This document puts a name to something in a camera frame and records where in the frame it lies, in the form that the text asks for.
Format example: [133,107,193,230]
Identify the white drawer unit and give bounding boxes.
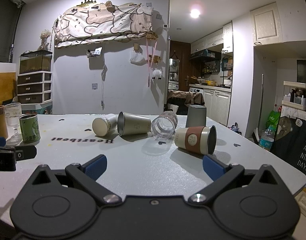
[17,71,53,105]

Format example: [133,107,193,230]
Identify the brown door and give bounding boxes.
[169,40,192,91]

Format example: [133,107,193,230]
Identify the washing machine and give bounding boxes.
[189,86,205,96]

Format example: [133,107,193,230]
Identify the white kitchen base cabinets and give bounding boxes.
[202,85,232,127]

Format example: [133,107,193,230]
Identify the clear glass cup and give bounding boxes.
[151,111,178,141]

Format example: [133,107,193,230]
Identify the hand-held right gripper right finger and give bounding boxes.
[188,154,278,204]

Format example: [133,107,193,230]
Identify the green plastic bag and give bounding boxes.
[266,110,281,131]

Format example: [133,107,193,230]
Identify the wall note holder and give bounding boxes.
[86,47,103,58]

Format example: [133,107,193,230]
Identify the white and yellow box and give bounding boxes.
[0,62,18,107]

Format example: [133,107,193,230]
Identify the plastic water bottle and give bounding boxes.
[259,125,276,152]

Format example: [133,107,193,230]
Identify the black printed banner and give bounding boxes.
[271,116,306,173]

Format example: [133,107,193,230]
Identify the white kitchen wall cabinets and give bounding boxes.
[190,22,234,55]

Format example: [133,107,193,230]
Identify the clear stemmed glass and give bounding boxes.
[4,102,22,142]

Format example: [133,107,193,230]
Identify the glass fish tank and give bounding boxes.
[19,50,53,75]

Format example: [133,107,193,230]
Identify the pink ribbon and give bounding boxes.
[146,39,158,87]

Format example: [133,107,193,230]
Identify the grey cup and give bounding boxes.
[185,104,208,128]

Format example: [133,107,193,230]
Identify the gold crown decoration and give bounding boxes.
[76,0,95,8]

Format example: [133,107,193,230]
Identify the white storage rack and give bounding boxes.
[281,80,306,113]

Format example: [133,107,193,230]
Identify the white paper cup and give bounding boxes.
[92,113,119,137]

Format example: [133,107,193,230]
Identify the white upper cabinet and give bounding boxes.
[250,2,284,46]

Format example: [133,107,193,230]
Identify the printed bear cloth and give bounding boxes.
[54,2,155,48]

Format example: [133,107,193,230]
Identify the white plastic bag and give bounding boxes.
[130,50,146,64]

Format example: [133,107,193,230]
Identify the dried flower bouquet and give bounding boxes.
[40,29,52,51]

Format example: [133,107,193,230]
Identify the mop handle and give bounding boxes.
[252,74,265,141]

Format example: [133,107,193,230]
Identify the chair with brown cloth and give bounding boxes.
[167,89,205,116]

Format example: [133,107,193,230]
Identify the cream cup with brown sleeve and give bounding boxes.
[174,125,217,155]

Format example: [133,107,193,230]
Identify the black tripod pole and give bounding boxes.
[8,4,25,63]

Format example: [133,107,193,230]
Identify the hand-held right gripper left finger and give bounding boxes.
[31,154,122,207]

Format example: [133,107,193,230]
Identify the stainless steel cup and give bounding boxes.
[117,111,152,137]

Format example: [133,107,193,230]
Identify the white tissue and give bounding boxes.
[165,104,179,116]

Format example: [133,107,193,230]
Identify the green tin can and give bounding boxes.
[19,114,41,144]

